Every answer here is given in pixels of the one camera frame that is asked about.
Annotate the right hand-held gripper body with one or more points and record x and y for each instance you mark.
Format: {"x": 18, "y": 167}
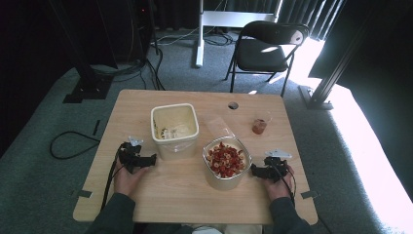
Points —
{"x": 276, "y": 164}

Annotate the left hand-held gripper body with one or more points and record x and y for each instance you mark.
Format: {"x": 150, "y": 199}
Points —
{"x": 130, "y": 156}

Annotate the paper bowl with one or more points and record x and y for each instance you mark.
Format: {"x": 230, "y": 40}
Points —
{"x": 224, "y": 180}

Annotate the cream plastic bin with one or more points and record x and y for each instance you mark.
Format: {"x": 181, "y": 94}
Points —
{"x": 174, "y": 130}

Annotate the person's right hand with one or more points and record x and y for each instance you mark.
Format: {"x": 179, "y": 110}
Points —
{"x": 278, "y": 189}

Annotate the person's left hand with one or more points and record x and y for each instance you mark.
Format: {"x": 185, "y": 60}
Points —
{"x": 127, "y": 181}

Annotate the red and pale food pieces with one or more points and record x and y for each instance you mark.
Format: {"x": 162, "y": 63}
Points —
{"x": 226, "y": 159}

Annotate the scraps in bin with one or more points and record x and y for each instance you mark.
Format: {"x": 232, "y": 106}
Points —
{"x": 172, "y": 131}

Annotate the small brown jar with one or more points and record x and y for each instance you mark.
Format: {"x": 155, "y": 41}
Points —
{"x": 259, "y": 126}

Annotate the black strip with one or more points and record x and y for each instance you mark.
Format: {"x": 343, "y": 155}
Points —
{"x": 96, "y": 127}

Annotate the grey tape piece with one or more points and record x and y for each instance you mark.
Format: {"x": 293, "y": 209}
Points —
{"x": 309, "y": 195}
{"x": 82, "y": 193}

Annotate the clear plastic lid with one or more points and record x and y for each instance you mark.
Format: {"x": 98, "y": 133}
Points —
{"x": 219, "y": 127}

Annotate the black metal stand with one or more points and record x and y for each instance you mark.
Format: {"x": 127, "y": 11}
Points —
{"x": 86, "y": 71}
{"x": 328, "y": 81}

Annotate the black folding chair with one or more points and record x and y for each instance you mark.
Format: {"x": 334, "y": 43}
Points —
{"x": 264, "y": 53}

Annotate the white metal stand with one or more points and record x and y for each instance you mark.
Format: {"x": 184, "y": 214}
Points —
{"x": 207, "y": 19}

